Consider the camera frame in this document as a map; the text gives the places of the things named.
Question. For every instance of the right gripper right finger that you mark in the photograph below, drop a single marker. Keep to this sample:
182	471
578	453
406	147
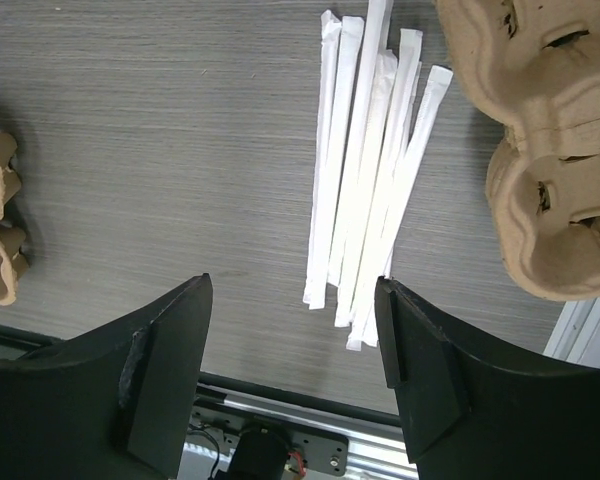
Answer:
473	406

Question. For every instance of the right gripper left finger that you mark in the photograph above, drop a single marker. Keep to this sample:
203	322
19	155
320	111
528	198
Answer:
113	403

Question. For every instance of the white wrapped straws bundle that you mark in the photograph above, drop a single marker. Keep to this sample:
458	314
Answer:
372	131

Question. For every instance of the brown cardboard cup carrier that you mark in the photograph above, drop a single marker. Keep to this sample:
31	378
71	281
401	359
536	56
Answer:
534	67

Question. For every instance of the aluminium rail frame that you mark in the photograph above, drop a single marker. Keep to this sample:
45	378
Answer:
331	440

